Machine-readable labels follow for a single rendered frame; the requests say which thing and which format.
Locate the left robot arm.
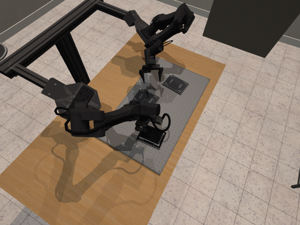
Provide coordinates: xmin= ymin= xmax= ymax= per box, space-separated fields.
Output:
xmin=140 ymin=3 xmax=195 ymax=57

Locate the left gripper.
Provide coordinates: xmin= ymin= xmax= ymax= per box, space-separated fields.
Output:
xmin=139 ymin=56 xmax=163 ymax=83

